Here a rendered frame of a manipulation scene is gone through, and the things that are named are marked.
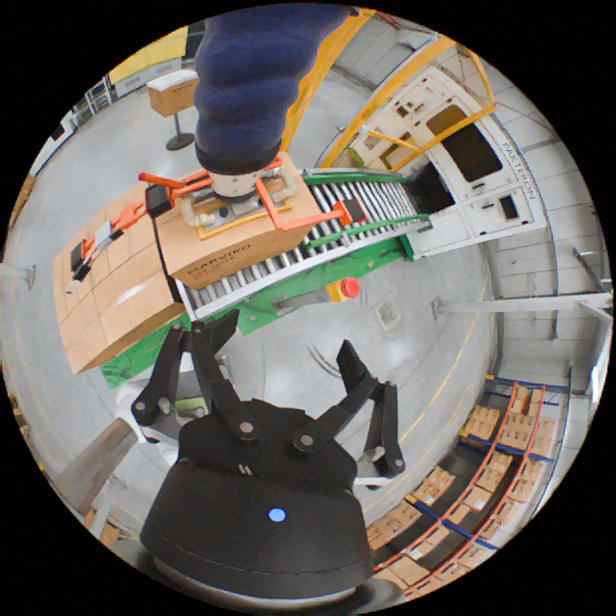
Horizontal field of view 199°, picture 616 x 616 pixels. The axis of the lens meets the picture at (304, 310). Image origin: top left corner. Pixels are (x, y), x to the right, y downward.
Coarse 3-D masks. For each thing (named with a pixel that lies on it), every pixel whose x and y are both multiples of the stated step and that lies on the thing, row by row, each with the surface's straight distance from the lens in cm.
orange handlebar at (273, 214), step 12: (276, 156) 67; (264, 168) 62; (180, 180) 62; (204, 180) 59; (180, 192) 58; (264, 192) 54; (132, 204) 64; (264, 204) 53; (120, 216) 65; (132, 216) 61; (276, 216) 50; (312, 216) 54; (324, 216) 55; (336, 216) 58; (120, 228) 63; (276, 228) 49; (288, 228) 49
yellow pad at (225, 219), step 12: (228, 204) 66; (276, 204) 67; (288, 204) 68; (216, 216) 63; (228, 216) 63; (240, 216) 63; (252, 216) 63; (264, 216) 65; (204, 228) 62; (216, 228) 62; (228, 228) 62
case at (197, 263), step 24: (288, 168) 84; (168, 216) 72; (288, 216) 68; (168, 240) 67; (192, 240) 64; (216, 240) 62; (240, 240) 61; (264, 240) 71; (288, 240) 85; (168, 264) 64; (192, 264) 63; (216, 264) 73; (240, 264) 88
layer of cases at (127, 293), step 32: (128, 192) 162; (96, 224) 169; (64, 256) 196; (128, 256) 128; (160, 256) 116; (64, 288) 184; (96, 288) 144; (128, 288) 122; (160, 288) 109; (64, 320) 181; (96, 320) 142; (128, 320) 121; (160, 320) 136; (96, 352) 146
